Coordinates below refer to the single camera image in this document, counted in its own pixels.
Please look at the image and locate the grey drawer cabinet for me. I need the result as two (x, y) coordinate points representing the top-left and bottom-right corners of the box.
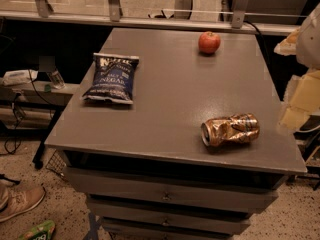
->
(46, 28), (306, 240)

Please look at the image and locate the clear plastic water bottle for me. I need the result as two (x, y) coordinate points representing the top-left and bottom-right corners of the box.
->
(47, 70), (65, 89)

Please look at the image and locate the tan sneaker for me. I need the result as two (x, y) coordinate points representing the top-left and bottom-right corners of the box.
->
(0, 183), (46, 222)

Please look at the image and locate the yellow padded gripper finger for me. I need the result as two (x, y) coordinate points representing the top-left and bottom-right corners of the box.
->
(279, 69), (320, 130)

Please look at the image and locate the crushed gold soda can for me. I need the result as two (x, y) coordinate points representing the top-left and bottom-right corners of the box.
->
(201, 113), (260, 147)

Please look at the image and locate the red apple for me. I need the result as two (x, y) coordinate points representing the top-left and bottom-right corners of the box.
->
(198, 31), (221, 54)

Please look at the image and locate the blue chip bag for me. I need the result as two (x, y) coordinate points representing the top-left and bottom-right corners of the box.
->
(82, 53), (139, 105)

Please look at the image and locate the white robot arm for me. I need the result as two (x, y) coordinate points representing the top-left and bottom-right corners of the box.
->
(274, 5), (320, 131)

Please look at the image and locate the black cable on floor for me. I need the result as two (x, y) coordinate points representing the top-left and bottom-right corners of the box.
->
(2, 93), (26, 156)

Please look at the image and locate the low grey side bench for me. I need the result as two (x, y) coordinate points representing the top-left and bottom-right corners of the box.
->
(0, 81), (79, 169)

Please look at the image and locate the white tissue pack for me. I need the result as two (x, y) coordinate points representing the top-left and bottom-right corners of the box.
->
(3, 69), (38, 86)

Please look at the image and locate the wire mesh basket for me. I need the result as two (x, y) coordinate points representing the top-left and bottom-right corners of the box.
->
(46, 151), (66, 178)

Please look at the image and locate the green snack package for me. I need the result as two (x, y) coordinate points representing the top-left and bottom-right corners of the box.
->
(18, 220), (56, 240)

